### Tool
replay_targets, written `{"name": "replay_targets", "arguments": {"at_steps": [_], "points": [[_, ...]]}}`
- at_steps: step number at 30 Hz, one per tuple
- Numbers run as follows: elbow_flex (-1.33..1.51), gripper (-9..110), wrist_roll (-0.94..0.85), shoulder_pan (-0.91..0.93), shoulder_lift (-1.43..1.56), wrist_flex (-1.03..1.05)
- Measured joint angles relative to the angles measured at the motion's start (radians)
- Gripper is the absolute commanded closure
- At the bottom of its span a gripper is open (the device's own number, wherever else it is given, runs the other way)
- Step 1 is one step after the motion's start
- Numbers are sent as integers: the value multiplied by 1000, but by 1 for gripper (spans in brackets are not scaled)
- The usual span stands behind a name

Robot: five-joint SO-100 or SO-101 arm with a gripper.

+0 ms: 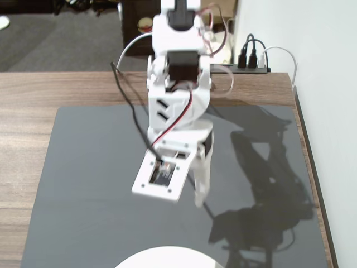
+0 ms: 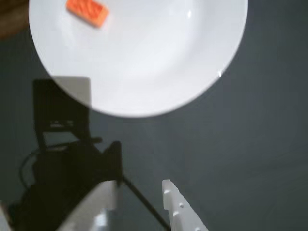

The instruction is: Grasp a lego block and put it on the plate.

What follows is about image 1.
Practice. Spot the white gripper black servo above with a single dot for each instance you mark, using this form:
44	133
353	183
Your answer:
204	161

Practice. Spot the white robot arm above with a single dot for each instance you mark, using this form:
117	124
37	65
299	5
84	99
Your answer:
178	42

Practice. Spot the white round plate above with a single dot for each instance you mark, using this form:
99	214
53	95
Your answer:
167	259

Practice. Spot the black usb hub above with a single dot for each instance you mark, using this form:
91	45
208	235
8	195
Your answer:
251	70

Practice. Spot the dark grey table mat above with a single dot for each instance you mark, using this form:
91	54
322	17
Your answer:
83	223

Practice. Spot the cream plastic bag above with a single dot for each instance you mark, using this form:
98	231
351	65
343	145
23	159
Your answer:
227	47

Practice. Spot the round cream red object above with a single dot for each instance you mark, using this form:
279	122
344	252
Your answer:
145	25

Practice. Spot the brown cardboard box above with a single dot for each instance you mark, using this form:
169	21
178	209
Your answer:
228	11

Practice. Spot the dark brown cabinet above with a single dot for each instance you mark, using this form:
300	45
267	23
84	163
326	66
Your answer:
131	16

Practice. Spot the white round floor object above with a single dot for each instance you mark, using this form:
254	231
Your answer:
3	22

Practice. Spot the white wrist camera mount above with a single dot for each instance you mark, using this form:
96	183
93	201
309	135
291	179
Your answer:
145	190

